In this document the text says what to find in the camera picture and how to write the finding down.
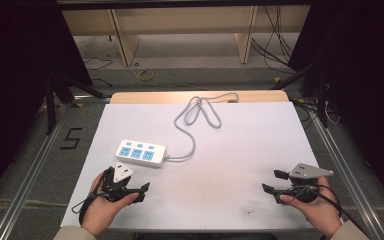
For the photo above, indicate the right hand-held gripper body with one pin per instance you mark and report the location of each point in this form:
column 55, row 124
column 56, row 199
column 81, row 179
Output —
column 308, row 170

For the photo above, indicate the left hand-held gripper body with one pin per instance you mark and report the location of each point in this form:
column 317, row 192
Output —
column 122, row 172

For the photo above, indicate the person's left hand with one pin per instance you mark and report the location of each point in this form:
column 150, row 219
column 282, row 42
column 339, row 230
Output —
column 101, row 211

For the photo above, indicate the person's right hand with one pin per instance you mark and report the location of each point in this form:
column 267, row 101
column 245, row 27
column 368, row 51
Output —
column 323, row 213

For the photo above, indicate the white power strip blue sockets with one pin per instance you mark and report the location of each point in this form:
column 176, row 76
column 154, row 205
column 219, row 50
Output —
column 140, row 153

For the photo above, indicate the white table board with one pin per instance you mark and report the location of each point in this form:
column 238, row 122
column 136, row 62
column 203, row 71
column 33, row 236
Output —
column 233, row 166

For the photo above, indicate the black tripod stand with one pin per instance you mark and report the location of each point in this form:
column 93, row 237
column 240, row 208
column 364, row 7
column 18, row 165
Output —
column 321, row 96
column 51, row 100

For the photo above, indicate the light wooden table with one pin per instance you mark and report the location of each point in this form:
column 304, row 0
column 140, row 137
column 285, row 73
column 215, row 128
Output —
column 153, row 97

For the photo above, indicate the black curtain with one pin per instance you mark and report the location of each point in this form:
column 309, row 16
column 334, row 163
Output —
column 366, row 83
column 16, row 83

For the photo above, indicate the wooden shelf unit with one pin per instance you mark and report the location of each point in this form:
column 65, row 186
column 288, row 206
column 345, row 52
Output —
column 126, row 36

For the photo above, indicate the metal floor rail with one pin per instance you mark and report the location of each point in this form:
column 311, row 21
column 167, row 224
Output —
column 350, row 173
column 30, row 173

